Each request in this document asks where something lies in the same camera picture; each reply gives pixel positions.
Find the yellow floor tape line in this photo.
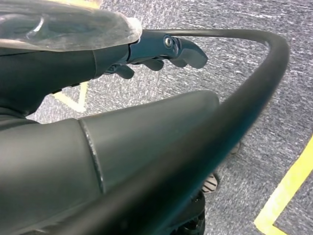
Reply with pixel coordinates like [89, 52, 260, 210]
[52, 81, 89, 114]

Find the clear plastic cover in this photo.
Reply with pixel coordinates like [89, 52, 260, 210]
[0, 0, 143, 52]

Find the black robot leg joint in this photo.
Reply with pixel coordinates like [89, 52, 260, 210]
[169, 191, 206, 235]

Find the ribbed grey robot foot pad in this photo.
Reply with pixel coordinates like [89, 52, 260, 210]
[201, 172, 219, 194]
[229, 142, 241, 156]

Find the thick black cable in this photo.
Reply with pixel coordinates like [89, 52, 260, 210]
[46, 28, 291, 235]

